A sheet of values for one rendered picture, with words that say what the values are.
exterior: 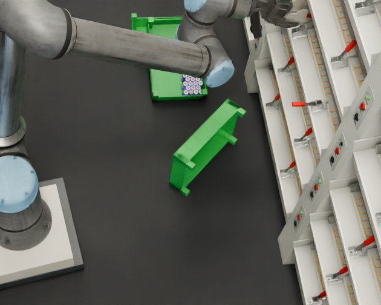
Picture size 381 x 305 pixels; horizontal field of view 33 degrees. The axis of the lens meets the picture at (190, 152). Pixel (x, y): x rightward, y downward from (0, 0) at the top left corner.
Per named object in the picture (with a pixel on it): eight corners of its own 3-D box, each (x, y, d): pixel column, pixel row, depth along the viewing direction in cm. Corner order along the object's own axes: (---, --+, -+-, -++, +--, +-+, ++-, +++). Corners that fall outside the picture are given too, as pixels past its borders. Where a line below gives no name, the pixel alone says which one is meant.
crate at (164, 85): (204, 98, 247) (207, 94, 239) (151, 101, 244) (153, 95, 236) (198, 23, 251) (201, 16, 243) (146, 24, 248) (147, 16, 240)
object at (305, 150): (303, 198, 194) (302, 177, 183) (267, 41, 225) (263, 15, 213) (371, 184, 192) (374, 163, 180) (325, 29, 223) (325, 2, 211)
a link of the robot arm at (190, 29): (183, 62, 184) (197, 29, 175) (167, 32, 190) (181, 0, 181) (211, 59, 189) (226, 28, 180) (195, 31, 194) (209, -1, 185)
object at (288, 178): (288, 224, 211) (286, 207, 199) (256, 75, 241) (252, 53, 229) (351, 213, 209) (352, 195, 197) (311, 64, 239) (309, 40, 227)
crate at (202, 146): (168, 183, 226) (185, 196, 224) (173, 154, 209) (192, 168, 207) (219, 129, 240) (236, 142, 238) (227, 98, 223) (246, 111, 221)
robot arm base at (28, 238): (1, 260, 193) (-4, 247, 185) (-20, 209, 202) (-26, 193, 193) (61, 235, 199) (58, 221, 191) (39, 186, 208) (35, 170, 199)
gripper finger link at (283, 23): (300, 26, 185) (271, 21, 182) (297, 30, 186) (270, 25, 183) (297, 14, 187) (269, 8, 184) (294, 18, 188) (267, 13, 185)
